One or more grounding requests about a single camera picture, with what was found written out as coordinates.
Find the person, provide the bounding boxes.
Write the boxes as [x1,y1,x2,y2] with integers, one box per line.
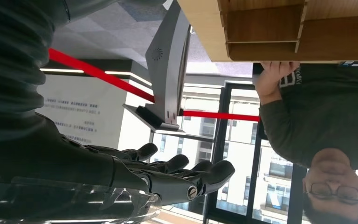
[252,61,358,224]

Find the wooden compartment tray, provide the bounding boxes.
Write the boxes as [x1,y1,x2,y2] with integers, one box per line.
[217,0,358,62]

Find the red floor tape stripe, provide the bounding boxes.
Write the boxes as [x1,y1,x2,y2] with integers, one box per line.
[48,48,262,123]

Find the grey kiosk display stand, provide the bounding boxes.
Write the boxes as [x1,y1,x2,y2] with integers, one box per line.
[123,0,213,143]

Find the black-rimmed eyeglasses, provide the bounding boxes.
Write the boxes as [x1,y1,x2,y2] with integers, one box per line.
[305,182,358,205]

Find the white wall poster with text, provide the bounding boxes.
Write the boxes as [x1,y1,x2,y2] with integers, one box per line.
[36,74,128,150]

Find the black window frame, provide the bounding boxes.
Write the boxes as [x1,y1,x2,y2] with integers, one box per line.
[203,82,308,224]

